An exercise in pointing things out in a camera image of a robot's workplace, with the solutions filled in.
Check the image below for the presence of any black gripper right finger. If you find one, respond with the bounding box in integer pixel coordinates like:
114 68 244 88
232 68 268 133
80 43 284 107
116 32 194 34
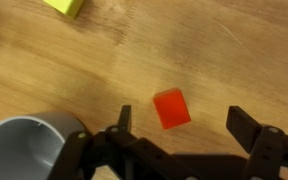
226 105 288 180

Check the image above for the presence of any red cube block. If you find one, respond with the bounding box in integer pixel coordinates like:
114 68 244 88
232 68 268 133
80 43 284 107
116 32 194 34
152 87 192 130

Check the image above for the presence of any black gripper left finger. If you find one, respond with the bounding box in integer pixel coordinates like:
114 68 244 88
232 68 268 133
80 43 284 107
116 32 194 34
47 105 198 180

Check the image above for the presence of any grey bowl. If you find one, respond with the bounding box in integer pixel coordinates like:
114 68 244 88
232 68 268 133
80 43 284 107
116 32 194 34
0 110 87 180

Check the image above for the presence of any yellow cube block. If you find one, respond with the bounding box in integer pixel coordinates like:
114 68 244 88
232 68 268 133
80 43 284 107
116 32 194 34
43 0 86 19

